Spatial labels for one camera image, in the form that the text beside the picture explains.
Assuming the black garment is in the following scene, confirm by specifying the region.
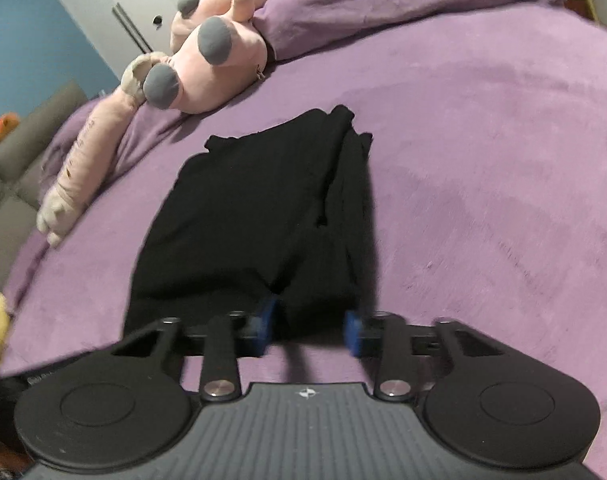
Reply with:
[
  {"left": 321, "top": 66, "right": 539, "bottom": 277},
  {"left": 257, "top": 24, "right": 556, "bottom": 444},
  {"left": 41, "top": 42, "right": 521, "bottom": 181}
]
[{"left": 124, "top": 105, "right": 373, "bottom": 340}]

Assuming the long pink plush pillow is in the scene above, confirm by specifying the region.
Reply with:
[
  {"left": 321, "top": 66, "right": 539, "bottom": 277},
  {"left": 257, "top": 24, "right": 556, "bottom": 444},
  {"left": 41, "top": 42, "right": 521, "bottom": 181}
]
[{"left": 37, "top": 52, "right": 169, "bottom": 248}]

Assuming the purple bed blanket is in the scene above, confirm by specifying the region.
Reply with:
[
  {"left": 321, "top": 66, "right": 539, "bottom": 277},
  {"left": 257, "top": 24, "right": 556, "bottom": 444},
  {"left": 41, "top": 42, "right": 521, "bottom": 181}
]
[{"left": 0, "top": 0, "right": 607, "bottom": 478}]

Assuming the grey sofa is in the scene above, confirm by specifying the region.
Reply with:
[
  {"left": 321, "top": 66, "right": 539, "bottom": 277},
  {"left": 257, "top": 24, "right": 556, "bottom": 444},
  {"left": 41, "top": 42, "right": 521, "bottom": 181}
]
[{"left": 0, "top": 80, "right": 88, "bottom": 290}]

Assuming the pink pig plush toy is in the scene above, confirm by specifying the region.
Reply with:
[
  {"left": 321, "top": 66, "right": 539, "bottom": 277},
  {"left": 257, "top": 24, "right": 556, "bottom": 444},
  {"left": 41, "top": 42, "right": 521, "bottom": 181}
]
[{"left": 143, "top": 0, "right": 268, "bottom": 115}]

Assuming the orange plush toy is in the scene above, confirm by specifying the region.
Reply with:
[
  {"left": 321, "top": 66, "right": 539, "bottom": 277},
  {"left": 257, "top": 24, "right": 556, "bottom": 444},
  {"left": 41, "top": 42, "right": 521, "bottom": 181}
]
[{"left": 0, "top": 112, "right": 20, "bottom": 143}]

